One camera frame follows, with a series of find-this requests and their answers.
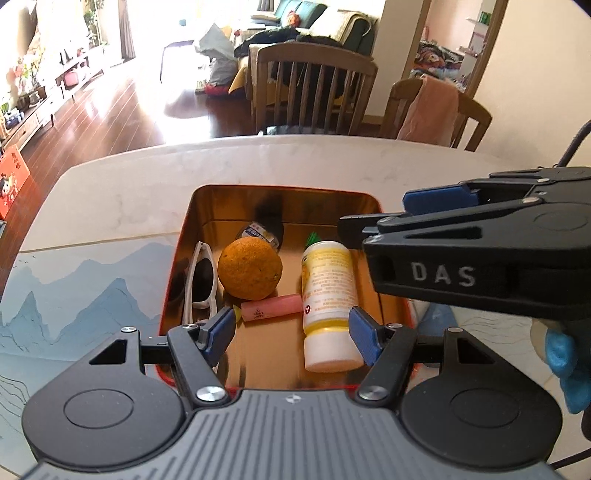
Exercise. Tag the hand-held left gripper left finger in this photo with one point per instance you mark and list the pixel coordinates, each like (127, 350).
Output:
(220, 330)

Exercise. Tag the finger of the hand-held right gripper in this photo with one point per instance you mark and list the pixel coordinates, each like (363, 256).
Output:
(434, 198)
(355, 228)

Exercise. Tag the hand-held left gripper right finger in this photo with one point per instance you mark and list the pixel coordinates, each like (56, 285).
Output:
(364, 337)

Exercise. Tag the white sunglasses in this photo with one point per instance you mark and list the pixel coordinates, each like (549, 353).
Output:
(203, 304)

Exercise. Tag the red metal tin box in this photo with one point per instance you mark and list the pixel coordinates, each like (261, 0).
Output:
(323, 207)

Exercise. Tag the small green object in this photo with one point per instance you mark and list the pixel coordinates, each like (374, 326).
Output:
(312, 238)

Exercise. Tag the yellow plastic bottle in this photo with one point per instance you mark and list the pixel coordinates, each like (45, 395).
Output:
(328, 295)

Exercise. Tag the pink tube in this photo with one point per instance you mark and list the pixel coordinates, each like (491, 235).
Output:
(272, 308)

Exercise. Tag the orange fruit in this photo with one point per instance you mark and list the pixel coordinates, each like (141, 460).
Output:
(249, 270)

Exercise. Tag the small dark labelled jar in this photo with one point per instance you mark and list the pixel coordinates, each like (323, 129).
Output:
(258, 233)

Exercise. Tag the person's right hand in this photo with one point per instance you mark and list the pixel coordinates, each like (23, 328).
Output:
(561, 355)

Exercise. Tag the pink cloth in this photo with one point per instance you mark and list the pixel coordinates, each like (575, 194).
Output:
(429, 110)

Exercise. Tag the wooden chair with cloth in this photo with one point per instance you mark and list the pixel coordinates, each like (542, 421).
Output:
(475, 115)

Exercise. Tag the bed with colourful bedding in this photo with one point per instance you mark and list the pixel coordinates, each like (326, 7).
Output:
(436, 60)

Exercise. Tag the mountain print table mat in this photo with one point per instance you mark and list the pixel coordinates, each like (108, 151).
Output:
(69, 300)

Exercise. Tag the wooden slatted chair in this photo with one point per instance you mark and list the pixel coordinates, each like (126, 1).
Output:
(314, 57)

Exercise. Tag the white sofa blanket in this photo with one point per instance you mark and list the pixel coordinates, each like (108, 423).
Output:
(337, 23)

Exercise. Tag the black jacket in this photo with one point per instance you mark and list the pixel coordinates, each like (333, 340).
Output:
(277, 37)

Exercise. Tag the dark green sofa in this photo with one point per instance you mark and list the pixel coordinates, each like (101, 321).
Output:
(304, 9)

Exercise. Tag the pale blue bag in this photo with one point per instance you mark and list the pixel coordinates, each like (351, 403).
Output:
(217, 50)

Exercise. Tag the wooden coffee table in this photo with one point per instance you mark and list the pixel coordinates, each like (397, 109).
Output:
(178, 46)

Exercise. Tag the orange gift box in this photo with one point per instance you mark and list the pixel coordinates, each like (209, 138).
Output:
(11, 184)

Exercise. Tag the long wooden tv cabinet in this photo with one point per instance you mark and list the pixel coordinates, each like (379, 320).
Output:
(41, 110)

